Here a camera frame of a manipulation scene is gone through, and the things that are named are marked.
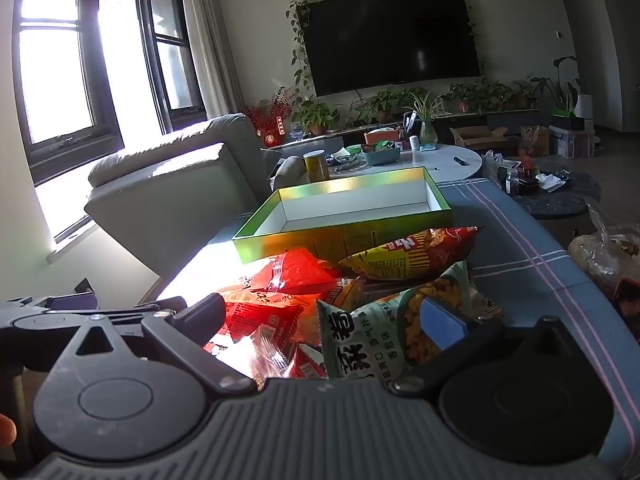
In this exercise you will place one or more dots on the small teal pack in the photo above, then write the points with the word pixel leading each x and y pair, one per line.
pixel 429 147

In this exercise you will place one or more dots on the dark round marble table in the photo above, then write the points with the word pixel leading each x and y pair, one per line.
pixel 565 202

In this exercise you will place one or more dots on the green gift box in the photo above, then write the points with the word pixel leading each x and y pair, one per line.
pixel 310 247

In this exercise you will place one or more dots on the clear storage box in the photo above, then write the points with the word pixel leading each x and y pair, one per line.
pixel 572 144

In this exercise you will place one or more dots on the orange plastic bag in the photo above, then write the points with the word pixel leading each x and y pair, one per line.
pixel 534 142

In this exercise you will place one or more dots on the white air purifier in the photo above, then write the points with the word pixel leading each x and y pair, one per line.
pixel 585 107

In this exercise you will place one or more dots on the low television cabinet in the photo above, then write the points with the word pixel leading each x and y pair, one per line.
pixel 510 117

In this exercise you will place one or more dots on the clear plastic bag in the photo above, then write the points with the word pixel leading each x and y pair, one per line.
pixel 492 167

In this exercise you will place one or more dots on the black marker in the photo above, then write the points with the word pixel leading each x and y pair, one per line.
pixel 460 161

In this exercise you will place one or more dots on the red berry decoration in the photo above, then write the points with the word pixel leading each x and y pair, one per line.
pixel 270 115

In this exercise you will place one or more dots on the wall television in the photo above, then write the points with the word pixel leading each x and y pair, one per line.
pixel 390 40

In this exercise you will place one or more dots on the round white table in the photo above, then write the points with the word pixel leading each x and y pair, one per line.
pixel 445 157

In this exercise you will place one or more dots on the dark framed window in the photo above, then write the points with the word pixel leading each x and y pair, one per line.
pixel 55 75

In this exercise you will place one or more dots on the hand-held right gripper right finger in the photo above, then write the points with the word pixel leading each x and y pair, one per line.
pixel 442 322

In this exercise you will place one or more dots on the person's left hand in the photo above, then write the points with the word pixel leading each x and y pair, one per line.
pixel 7 431

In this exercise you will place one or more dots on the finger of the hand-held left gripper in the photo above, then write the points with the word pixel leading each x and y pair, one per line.
pixel 75 301

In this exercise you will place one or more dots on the yellow can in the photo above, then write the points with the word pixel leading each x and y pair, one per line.
pixel 316 167

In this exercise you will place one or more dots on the green and black box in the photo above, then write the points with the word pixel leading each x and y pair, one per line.
pixel 567 121

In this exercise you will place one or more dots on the glass jar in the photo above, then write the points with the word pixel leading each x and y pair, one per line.
pixel 511 182

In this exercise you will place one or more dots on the glass vase with spider plant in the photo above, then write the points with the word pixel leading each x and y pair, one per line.
pixel 427 130

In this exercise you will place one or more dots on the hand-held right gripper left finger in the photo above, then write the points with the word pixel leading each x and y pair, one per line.
pixel 202 312

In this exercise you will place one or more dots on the small white cylinder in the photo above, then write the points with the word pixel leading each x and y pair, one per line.
pixel 414 142

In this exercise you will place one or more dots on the teal basket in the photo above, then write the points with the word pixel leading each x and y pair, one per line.
pixel 382 157

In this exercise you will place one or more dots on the white crumpled tissue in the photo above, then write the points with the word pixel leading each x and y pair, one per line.
pixel 550 182

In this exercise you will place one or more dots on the potted green plant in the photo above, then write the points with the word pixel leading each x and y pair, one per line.
pixel 315 115
pixel 497 92
pixel 525 90
pixel 462 94
pixel 380 102

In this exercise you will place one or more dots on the black pen holder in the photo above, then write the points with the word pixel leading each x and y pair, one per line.
pixel 410 125

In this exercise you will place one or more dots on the red translucent snack packet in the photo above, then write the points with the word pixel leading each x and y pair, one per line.
pixel 295 272

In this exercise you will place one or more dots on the red labelled snack packet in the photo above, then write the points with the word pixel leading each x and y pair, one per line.
pixel 260 325

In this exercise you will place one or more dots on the glass dish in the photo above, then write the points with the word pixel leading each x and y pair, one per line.
pixel 344 162

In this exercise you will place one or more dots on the open cardboard box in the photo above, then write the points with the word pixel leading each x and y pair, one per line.
pixel 477 139

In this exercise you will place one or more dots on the black tray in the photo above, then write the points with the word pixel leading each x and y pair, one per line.
pixel 529 186

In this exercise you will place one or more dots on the green foil packet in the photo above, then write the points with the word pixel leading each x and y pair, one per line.
pixel 353 150

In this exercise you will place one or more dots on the orange tissue box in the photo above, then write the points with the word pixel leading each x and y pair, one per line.
pixel 381 137

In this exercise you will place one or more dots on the beige curtain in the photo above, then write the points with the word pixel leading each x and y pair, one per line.
pixel 210 45

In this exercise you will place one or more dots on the grey sofa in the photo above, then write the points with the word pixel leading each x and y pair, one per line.
pixel 165 195

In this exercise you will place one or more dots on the grey cushion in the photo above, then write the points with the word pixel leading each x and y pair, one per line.
pixel 290 170

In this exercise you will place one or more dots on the hanging ivy vine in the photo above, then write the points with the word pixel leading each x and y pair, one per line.
pixel 298 20

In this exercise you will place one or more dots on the small red snack packet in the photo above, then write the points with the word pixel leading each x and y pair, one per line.
pixel 307 362

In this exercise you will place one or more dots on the yellow red striped chips bag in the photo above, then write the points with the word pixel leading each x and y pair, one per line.
pixel 400 257

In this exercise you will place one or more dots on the crumpled clear food bag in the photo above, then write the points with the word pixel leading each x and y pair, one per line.
pixel 600 255

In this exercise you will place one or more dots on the pale green cracker bag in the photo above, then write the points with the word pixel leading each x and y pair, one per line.
pixel 360 332

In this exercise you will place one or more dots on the tall leafy plant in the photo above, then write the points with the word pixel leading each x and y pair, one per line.
pixel 562 85

